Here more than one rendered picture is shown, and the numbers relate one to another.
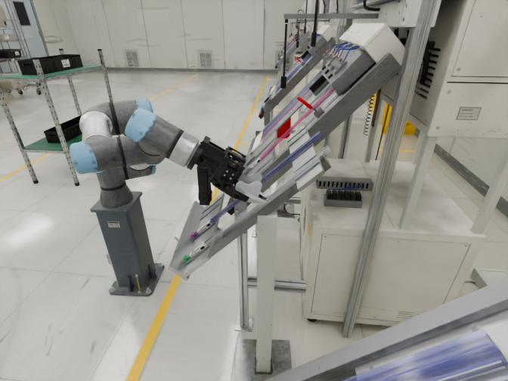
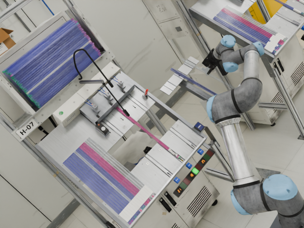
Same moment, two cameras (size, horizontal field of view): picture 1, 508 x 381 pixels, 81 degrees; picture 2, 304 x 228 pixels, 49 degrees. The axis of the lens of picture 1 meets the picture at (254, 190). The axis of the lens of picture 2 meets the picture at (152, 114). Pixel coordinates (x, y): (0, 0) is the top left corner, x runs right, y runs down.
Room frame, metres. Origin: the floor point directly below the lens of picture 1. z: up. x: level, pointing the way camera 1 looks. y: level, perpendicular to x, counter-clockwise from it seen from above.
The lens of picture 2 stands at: (1.97, 1.45, 1.79)
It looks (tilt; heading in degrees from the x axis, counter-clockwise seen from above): 24 degrees down; 241
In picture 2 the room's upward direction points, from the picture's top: 36 degrees counter-clockwise
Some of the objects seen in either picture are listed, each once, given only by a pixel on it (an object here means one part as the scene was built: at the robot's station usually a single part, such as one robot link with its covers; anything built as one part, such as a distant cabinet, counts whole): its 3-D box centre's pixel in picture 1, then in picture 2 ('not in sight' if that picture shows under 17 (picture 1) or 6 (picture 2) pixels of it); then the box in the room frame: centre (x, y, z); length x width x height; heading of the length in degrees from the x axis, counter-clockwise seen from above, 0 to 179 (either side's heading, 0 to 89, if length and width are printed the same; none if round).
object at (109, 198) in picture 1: (115, 191); (293, 211); (1.27, 0.69, 0.60); 0.15 x 0.15 x 0.10
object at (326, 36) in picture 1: (316, 107); not in sight; (2.71, -0.57, 0.66); 1.01 x 0.73 x 1.31; 84
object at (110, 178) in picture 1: (110, 169); (281, 193); (1.27, 0.68, 0.72); 0.13 x 0.12 x 0.14; 117
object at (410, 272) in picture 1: (363, 237); (148, 196); (1.27, -0.59, 0.31); 0.70 x 0.65 x 0.62; 174
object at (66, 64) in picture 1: (53, 63); not in sight; (2.90, 1.82, 1.01); 0.57 x 0.17 x 0.11; 174
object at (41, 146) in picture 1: (69, 113); not in sight; (2.90, 1.82, 0.55); 0.91 x 0.46 x 1.10; 174
